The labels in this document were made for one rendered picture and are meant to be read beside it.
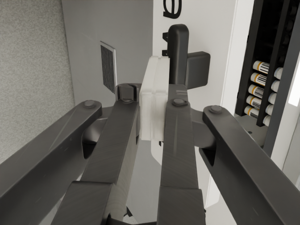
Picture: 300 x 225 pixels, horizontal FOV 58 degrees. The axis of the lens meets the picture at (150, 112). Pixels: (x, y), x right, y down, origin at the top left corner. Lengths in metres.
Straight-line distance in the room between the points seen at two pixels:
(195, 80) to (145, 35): 0.28
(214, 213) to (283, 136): 0.16
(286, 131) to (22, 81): 0.98
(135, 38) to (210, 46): 0.32
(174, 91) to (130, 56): 0.40
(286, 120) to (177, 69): 0.14
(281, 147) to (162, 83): 0.19
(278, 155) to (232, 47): 0.15
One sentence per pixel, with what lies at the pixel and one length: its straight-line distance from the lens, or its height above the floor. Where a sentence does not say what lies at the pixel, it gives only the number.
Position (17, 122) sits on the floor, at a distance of 1.20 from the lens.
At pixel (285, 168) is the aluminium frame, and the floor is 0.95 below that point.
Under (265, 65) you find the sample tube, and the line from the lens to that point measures 0.32.
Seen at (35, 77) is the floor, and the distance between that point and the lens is 1.14.
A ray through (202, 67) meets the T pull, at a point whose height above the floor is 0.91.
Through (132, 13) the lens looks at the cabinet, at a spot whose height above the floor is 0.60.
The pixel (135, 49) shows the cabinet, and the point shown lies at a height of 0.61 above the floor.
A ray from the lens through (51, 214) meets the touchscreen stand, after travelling 1.34.
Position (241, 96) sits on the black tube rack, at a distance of 0.35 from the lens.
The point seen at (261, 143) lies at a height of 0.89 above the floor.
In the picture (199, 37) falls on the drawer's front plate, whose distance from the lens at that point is 0.23.
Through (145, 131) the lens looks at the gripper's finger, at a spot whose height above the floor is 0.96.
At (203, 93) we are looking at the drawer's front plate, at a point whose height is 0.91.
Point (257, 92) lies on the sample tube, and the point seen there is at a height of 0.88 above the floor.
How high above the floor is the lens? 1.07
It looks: 50 degrees down
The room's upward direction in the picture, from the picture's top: 129 degrees clockwise
